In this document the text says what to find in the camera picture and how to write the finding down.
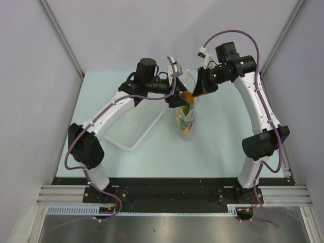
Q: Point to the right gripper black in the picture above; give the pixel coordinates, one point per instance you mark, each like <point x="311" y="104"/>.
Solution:
<point x="202" y="86"/>

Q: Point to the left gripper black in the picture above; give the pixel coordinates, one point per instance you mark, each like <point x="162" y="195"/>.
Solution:
<point x="176" y="99"/>

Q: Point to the yellow green mango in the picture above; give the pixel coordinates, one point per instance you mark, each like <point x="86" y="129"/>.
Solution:
<point x="186" y="110"/>

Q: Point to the clear zip top bag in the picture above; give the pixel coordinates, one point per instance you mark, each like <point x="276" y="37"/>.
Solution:
<point x="182" y="121"/>

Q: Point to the orange red papaya slice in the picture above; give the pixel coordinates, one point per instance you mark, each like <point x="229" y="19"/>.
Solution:
<point x="186" y="130"/>

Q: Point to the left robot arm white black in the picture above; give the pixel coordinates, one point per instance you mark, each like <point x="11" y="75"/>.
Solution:
<point x="142" y="84"/>

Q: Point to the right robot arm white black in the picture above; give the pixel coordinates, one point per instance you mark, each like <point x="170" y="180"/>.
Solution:
<point x="268" y="134"/>

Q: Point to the white plastic basket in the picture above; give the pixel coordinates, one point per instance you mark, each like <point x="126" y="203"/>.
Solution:
<point x="131" y="129"/>

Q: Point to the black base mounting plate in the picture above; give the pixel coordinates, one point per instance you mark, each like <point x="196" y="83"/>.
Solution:
<point x="174" y="195"/>

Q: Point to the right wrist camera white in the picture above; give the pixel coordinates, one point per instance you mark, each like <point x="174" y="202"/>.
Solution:
<point x="207" y="57"/>

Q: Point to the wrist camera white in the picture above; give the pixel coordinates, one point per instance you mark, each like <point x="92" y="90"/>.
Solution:
<point x="174" y="69"/>
<point x="207" y="57"/>

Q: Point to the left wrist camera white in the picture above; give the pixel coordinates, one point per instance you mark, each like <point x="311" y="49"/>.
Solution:
<point x="174" y="69"/>

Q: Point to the aluminium frame rail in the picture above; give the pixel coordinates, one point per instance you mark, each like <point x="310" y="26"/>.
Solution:
<point x="274" y="196"/>

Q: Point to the white slotted cable duct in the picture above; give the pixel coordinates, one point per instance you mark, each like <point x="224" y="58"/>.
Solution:
<point x="102" y="211"/>

